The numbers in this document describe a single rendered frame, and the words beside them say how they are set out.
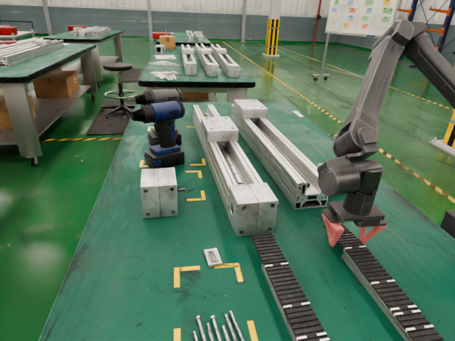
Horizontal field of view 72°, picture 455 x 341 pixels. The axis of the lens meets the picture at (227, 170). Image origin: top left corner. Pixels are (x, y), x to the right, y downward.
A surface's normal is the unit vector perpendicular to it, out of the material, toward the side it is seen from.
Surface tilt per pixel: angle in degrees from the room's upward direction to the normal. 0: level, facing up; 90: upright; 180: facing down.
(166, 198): 90
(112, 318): 0
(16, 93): 90
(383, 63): 41
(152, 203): 90
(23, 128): 90
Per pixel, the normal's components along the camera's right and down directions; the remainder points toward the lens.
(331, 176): -0.93, 0.12
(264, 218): 0.22, 0.45
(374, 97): 0.23, -0.40
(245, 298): 0.04, -0.89
